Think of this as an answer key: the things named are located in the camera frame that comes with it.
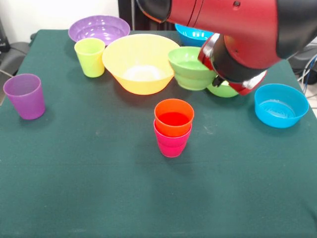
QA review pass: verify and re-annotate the pink cup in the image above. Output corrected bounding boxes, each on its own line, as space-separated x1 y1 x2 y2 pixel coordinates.
153 119 193 158

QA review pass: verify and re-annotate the deep blue bowl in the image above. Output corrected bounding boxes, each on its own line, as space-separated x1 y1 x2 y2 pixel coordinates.
174 23 215 48

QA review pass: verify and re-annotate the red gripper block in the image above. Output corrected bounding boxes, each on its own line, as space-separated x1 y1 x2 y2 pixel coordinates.
197 33 268 97

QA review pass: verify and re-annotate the large green bowl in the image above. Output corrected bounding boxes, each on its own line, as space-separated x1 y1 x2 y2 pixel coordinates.
206 80 240 98

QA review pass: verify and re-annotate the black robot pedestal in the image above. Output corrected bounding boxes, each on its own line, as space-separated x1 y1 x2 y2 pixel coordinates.
118 0 179 31

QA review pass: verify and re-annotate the shallow blue bowl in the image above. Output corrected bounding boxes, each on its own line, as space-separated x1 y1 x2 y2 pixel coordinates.
254 83 310 129

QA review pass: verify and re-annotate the large orange bowl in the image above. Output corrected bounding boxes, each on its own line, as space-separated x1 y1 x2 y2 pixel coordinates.
102 33 182 96

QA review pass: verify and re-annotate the dark green tablecloth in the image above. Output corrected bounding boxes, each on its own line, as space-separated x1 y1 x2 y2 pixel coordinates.
0 29 317 238

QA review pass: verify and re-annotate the small ribbed green bowl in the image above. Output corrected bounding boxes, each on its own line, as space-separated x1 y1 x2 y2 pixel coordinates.
167 46 218 91

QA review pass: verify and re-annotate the orange-red cup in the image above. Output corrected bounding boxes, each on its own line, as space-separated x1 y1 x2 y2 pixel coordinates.
154 98 195 138

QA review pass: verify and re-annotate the purple cup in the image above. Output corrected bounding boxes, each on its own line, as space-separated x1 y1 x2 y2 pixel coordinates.
2 73 46 120

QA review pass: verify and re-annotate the tangle of cables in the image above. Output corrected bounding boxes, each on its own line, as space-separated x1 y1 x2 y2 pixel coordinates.
297 56 317 97

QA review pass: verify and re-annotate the green cup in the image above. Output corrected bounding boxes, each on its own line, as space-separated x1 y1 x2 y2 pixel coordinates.
74 38 106 78

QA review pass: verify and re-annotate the purple bowl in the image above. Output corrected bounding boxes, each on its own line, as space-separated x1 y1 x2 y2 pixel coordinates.
68 15 131 47

